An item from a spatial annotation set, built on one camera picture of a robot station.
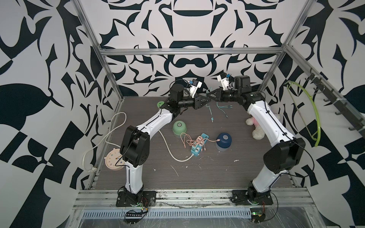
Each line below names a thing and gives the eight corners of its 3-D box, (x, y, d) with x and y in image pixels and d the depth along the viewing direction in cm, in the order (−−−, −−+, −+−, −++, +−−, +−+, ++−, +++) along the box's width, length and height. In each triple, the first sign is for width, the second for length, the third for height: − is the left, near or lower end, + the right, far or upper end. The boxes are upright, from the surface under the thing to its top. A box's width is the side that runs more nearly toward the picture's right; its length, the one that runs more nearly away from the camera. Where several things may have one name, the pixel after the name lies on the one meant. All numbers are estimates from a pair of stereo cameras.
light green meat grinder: (172, 134, 98) (171, 127, 91) (177, 126, 102) (177, 118, 95) (181, 139, 96) (181, 132, 89) (186, 130, 100) (187, 123, 93)
